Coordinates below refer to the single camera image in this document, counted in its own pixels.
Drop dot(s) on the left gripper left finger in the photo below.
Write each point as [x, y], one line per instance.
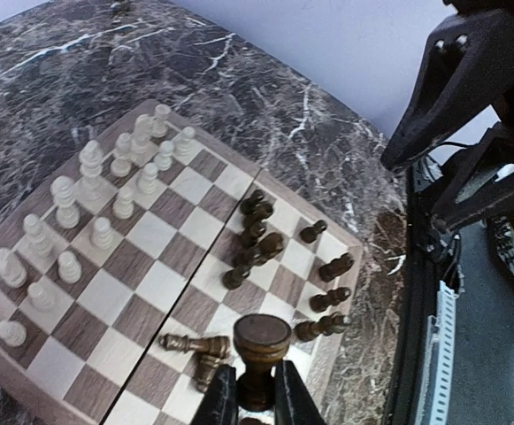
[219, 404]

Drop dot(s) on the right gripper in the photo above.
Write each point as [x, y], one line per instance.
[467, 66]

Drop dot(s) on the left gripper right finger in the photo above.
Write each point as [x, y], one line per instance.
[293, 404]

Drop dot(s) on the wooden chess board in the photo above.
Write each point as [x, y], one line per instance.
[169, 248]

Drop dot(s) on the dark chess knight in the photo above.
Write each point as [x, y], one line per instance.
[270, 246]

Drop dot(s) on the white chess queen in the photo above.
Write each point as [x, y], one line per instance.
[67, 213]

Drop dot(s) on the white chess king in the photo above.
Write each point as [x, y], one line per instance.
[91, 166]

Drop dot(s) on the white slotted cable duct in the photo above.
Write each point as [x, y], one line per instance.
[442, 359]

